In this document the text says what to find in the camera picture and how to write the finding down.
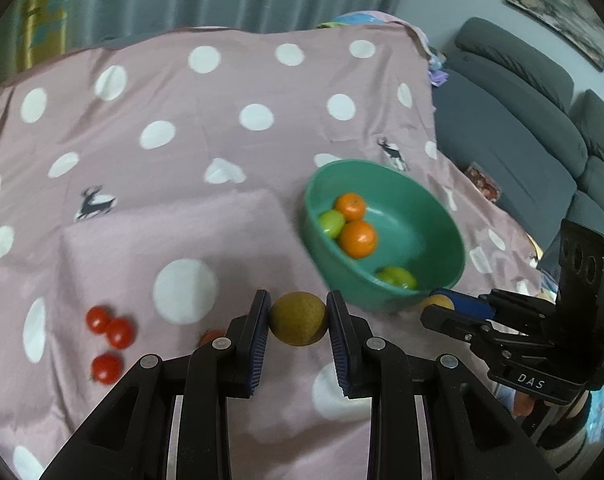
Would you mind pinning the green fruit bowl front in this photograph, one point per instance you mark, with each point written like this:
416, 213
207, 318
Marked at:
397, 277

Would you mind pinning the large red tomato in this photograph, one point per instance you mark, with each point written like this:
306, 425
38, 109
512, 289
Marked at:
209, 336

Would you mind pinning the small red tomato front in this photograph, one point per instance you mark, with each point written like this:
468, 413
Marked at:
120, 333

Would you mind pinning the small red tomato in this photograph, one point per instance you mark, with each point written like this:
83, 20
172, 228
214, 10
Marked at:
120, 333
106, 369
98, 318

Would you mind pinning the brown longan fruit front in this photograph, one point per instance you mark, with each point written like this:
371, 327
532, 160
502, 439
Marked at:
437, 300

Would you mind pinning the person's right hand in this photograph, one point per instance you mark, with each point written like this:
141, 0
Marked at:
523, 406

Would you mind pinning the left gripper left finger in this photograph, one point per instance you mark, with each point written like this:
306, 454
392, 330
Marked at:
127, 435

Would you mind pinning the framed wall picture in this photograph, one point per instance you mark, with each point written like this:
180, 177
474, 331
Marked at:
575, 21

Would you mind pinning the green plastic bowl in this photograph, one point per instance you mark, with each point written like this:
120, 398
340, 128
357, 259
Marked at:
414, 231

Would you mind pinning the large orange front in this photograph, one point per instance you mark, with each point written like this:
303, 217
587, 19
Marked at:
358, 239

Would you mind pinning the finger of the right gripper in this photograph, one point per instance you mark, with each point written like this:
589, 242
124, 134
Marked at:
453, 324
468, 305

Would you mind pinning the small red tomato back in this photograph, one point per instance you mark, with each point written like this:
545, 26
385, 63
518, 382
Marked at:
98, 318

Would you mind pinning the colourful folded fabric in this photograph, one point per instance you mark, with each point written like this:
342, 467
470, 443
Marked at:
436, 59

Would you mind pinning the green fruit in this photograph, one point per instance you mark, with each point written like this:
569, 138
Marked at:
331, 223

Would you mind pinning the grey sofa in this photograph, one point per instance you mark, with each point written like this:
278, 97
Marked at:
509, 110

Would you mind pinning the brown longan fruit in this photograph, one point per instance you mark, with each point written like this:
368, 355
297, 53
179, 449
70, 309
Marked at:
437, 300
298, 319

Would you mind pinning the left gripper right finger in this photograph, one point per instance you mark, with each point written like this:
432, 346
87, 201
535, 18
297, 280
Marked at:
470, 435

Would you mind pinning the brown longan fruit back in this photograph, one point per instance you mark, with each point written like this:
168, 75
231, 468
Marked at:
298, 319

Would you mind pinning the yellow patterned curtain band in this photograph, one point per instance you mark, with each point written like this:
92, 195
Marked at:
43, 31

